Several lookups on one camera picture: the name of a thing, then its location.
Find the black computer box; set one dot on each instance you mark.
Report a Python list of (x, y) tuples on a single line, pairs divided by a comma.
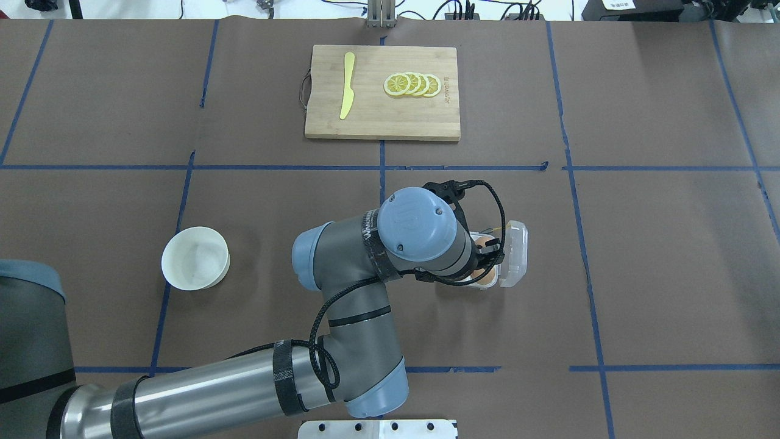
[(633, 11)]

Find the wooden cutting board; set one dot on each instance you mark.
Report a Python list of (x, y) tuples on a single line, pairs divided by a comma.
[(376, 115)]

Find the lemon slice back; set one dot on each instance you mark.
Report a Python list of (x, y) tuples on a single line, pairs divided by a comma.
[(433, 86)]

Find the white bowl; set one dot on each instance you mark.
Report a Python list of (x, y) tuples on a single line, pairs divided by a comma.
[(195, 259)]

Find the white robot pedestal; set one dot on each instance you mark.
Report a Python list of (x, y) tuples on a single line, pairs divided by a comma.
[(380, 428)]

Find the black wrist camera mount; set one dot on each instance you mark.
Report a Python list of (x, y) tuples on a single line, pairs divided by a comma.
[(451, 192)]

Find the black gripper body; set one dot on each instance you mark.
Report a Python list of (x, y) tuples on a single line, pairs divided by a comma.
[(493, 254)]

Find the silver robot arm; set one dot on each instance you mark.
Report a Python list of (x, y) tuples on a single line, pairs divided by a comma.
[(105, 237)]

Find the clear plastic egg box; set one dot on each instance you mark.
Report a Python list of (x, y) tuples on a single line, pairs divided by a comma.
[(514, 264)]

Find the aluminium frame post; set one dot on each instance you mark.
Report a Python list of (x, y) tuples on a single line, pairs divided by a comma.
[(381, 14)]

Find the lemon slice front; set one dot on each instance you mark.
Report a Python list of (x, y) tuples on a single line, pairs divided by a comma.
[(397, 84)]

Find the yellow plastic knife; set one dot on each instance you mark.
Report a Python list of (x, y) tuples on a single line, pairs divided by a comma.
[(348, 93)]

